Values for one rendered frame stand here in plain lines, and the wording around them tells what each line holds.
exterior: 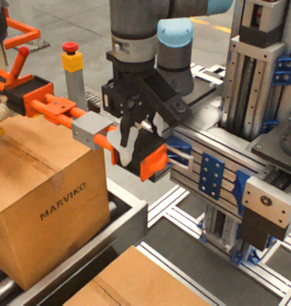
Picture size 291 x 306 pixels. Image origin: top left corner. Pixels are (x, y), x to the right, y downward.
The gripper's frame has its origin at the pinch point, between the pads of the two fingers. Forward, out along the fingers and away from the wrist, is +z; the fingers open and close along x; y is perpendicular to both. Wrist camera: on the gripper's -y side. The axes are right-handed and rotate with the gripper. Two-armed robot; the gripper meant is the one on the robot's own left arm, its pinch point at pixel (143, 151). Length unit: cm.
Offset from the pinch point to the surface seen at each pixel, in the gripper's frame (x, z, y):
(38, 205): 7, 36, 35
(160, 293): -10, 69, 2
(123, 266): -10, 69, 18
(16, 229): 15, 38, 35
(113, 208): -28, 70, 40
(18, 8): -167, 87, 309
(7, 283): 21, 68, 43
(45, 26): -216, 129, 341
